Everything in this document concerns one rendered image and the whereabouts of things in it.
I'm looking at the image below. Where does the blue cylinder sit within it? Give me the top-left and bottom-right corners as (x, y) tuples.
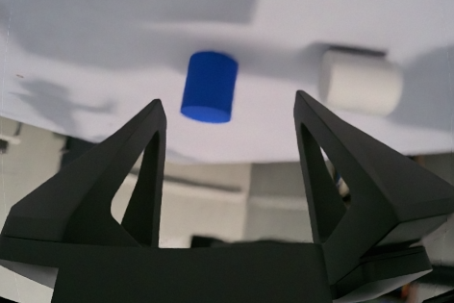
(181, 48), (240, 122)

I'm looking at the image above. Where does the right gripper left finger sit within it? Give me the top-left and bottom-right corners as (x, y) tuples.
(0, 98), (167, 247)

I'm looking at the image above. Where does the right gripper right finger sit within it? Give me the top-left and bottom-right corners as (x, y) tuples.
(293, 89), (454, 285)

